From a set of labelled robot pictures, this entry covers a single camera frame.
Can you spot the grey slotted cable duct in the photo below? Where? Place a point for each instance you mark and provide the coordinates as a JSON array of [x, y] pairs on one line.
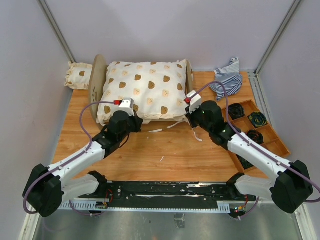
[[97, 206]]

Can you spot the blue striped cloth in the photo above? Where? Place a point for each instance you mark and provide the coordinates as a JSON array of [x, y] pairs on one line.
[[230, 79]]

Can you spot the small bear print pillow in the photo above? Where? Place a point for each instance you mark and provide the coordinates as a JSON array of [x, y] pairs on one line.
[[78, 76]]

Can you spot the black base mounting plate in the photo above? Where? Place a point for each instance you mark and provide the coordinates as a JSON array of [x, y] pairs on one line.
[[167, 194]]

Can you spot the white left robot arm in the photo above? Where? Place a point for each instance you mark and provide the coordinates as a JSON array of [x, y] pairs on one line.
[[50, 186]]

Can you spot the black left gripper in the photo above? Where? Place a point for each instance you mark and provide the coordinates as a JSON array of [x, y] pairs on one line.
[[138, 122]]

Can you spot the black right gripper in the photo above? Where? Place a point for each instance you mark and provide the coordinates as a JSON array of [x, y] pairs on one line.
[[190, 117]]

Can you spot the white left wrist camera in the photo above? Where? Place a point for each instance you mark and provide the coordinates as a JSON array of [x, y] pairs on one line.
[[126, 106]]

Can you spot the left aluminium frame post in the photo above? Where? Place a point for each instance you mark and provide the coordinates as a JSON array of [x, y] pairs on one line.
[[56, 29]]

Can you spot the right aluminium frame post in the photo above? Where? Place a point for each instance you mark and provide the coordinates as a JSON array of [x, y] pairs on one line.
[[293, 9]]

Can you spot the large bear print cushion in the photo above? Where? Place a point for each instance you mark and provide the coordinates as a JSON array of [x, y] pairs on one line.
[[145, 90]]

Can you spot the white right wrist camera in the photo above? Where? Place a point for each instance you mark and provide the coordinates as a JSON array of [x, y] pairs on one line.
[[193, 101]]

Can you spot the blue yellow rolled fabric item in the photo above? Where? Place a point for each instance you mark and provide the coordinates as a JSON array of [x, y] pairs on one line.
[[258, 119]]

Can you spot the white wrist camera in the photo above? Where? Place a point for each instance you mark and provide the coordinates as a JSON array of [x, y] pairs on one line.
[[193, 101], [126, 106]]

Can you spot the aluminium frame post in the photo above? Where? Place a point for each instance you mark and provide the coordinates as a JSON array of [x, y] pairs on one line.
[[56, 29], [293, 9]]

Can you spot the dark rolled fabric item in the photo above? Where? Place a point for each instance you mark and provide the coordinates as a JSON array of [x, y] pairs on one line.
[[245, 164]]

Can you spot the wooden striped pet bed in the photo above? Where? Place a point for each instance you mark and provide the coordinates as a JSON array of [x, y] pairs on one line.
[[96, 80]]

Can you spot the wooden compartment tray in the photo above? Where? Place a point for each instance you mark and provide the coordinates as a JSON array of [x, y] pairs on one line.
[[271, 142]]

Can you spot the black orange rolled fabric item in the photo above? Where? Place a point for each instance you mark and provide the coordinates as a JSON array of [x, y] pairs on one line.
[[256, 136]]

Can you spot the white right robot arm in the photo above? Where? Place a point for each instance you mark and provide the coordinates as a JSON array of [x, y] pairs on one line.
[[288, 184]]

